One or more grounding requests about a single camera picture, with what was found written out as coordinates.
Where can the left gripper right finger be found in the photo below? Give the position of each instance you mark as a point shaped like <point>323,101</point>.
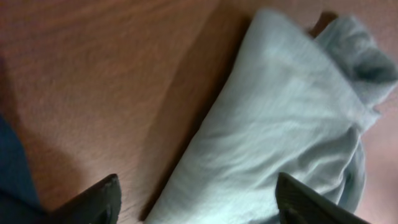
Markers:
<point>299,204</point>

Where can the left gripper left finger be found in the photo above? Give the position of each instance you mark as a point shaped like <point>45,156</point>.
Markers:
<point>101,203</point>

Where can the light blue t-shirt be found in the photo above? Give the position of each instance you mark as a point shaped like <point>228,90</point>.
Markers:
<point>292,104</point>

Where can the folded black garment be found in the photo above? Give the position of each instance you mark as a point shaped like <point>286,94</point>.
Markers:
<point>19,200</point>

